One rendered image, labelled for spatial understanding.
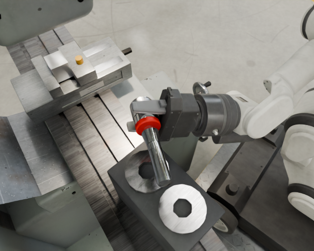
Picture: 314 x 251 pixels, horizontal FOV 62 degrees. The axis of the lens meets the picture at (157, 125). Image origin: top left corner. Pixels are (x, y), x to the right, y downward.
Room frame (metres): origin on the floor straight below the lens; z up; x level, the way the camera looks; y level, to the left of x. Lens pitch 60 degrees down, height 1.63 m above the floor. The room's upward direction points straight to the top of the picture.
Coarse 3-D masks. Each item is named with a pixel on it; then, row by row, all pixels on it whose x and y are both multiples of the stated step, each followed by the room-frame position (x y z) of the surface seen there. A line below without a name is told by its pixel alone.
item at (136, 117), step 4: (136, 100) 0.29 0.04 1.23; (140, 100) 0.29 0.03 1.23; (144, 100) 0.29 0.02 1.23; (132, 112) 0.27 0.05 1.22; (132, 116) 0.26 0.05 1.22; (136, 116) 0.25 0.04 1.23; (140, 116) 0.25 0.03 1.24; (144, 116) 0.25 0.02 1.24; (148, 116) 0.25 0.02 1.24; (152, 116) 0.25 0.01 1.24; (156, 116) 0.25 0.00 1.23; (136, 120) 0.24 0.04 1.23
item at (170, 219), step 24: (144, 144) 0.25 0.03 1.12; (120, 168) 0.19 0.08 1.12; (144, 168) 0.19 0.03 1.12; (168, 168) 0.19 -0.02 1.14; (120, 192) 0.16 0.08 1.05; (144, 192) 0.14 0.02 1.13; (168, 192) 0.14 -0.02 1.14; (192, 192) 0.14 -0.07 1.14; (144, 216) 0.10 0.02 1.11; (168, 216) 0.10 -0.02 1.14; (192, 216) 0.10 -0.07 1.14; (216, 216) 0.10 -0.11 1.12; (168, 240) 0.06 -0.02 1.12; (192, 240) 0.06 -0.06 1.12
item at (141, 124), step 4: (140, 120) 0.24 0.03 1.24; (144, 120) 0.24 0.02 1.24; (148, 120) 0.24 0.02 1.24; (152, 120) 0.24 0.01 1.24; (156, 120) 0.24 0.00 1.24; (136, 124) 0.24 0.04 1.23; (140, 124) 0.23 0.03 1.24; (144, 124) 0.23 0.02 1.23; (148, 124) 0.24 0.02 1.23; (152, 124) 0.24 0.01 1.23; (156, 124) 0.24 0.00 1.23; (136, 128) 0.23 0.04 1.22; (140, 128) 0.23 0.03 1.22; (140, 132) 0.23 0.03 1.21
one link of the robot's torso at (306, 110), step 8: (312, 88) 0.48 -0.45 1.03; (304, 96) 0.45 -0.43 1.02; (312, 96) 0.43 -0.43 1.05; (304, 104) 0.41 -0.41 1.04; (312, 104) 0.40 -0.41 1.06; (296, 112) 0.39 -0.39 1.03; (304, 112) 0.38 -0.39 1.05; (312, 112) 0.37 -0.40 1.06; (288, 120) 0.38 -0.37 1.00; (296, 120) 0.37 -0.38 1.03; (304, 120) 0.36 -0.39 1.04; (312, 120) 0.35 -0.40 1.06; (288, 128) 0.36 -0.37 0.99
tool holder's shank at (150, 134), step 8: (144, 128) 0.23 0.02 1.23; (152, 128) 0.22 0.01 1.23; (144, 136) 0.21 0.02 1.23; (152, 136) 0.21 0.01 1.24; (152, 144) 0.19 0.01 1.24; (160, 144) 0.20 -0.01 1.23; (152, 152) 0.18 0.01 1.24; (160, 152) 0.18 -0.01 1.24; (152, 160) 0.16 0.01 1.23; (160, 160) 0.16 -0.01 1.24; (160, 168) 0.15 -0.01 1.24; (160, 176) 0.13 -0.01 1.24; (168, 176) 0.13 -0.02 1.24; (160, 184) 0.12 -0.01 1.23; (168, 184) 0.13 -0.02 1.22
